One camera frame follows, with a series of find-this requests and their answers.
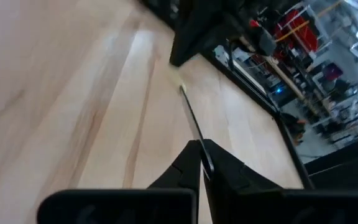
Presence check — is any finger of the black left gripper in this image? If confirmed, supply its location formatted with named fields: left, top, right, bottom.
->
left=169, top=0, right=229, bottom=67

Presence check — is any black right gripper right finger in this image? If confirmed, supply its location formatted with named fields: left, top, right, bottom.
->
left=202, top=139, right=358, bottom=224

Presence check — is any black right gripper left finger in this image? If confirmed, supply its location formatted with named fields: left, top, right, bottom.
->
left=37, top=140, right=201, bottom=224

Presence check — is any knife with cream handle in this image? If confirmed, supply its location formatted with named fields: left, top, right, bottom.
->
left=167, top=64, right=216, bottom=182

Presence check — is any parts bin shelf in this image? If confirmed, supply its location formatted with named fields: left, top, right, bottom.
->
left=272, top=0, right=358, bottom=144

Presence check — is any black aluminium table frame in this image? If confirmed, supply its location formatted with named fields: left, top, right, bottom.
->
left=208, top=51, right=358, bottom=190

